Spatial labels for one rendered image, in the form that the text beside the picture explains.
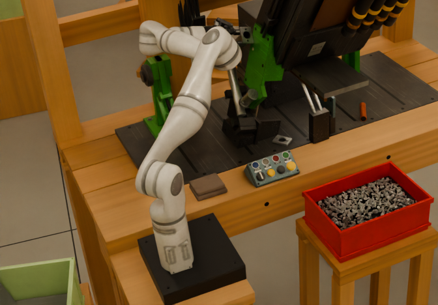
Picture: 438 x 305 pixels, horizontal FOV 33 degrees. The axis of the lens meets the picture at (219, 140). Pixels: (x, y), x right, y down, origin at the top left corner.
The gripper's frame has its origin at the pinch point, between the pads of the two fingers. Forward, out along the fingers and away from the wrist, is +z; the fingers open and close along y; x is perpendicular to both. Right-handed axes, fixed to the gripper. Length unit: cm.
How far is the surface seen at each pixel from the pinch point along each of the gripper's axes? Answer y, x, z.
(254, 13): 10.8, 4.9, 9.6
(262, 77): -14.9, -4.3, 3.0
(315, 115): -28.4, -5.3, 19.2
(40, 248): -46, 152, -40
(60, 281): -69, 4, -66
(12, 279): -66, 7, -78
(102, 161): -30, 36, -40
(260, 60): -9.6, -4.7, 2.8
